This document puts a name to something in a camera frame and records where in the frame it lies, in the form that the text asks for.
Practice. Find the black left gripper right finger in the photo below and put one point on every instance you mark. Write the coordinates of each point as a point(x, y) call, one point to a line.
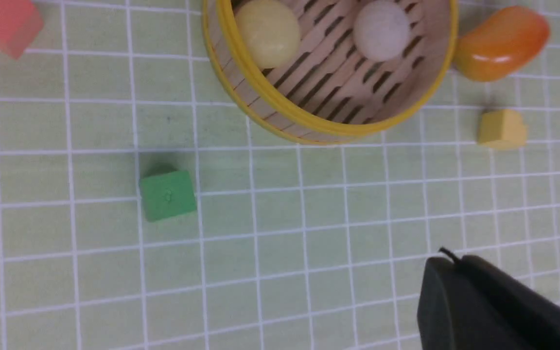
point(532, 316)

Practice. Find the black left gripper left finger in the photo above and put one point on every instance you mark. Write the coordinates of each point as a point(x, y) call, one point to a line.
point(466, 303)

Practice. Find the white bun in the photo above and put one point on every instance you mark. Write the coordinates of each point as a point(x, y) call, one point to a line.
point(381, 30)

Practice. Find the yellow bun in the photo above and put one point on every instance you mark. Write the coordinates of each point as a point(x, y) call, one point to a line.
point(270, 32)

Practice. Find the bamboo steamer tray yellow rim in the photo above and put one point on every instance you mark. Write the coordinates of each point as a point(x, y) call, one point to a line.
point(329, 93)

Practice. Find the yellow foam cube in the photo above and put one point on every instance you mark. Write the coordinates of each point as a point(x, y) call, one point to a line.
point(502, 129)

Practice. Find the orange toy mango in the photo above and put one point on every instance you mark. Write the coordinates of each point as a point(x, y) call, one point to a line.
point(504, 43)

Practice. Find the green foam cube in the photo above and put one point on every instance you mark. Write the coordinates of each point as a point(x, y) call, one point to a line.
point(167, 195)

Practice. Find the green checkered tablecloth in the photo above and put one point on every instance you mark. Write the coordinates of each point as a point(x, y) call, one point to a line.
point(291, 246)

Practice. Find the red foam cube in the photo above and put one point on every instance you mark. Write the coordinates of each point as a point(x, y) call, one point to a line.
point(20, 23)

